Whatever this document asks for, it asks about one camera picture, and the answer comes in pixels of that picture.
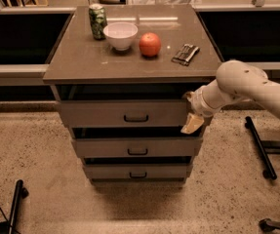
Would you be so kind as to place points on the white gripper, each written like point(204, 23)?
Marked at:
point(197, 105)

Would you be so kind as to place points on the grey top drawer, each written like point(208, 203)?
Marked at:
point(123, 113)

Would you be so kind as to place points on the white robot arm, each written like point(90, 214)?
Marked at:
point(235, 81)

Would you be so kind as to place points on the grey drawer cabinet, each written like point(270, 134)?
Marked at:
point(85, 69)

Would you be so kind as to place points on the grey bottom drawer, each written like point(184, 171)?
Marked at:
point(137, 171)

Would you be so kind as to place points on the dark snack packet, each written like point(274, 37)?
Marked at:
point(185, 54)

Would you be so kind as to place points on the red apple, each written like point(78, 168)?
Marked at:
point(150, 44)

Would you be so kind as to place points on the white bowl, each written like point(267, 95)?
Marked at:
point(120, 35)

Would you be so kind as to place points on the black stand leg right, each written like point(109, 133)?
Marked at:
point(265, 147)

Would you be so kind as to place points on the black stand leg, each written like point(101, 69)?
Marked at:
point(9, 225)
point(265, 147)

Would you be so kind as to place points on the green soda can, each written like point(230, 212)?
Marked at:
point(98, 20)

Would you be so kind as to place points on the black caster foot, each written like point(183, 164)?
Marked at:
point(268, 225)

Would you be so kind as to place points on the black stand leg left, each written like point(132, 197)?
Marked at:
point(9, 225)

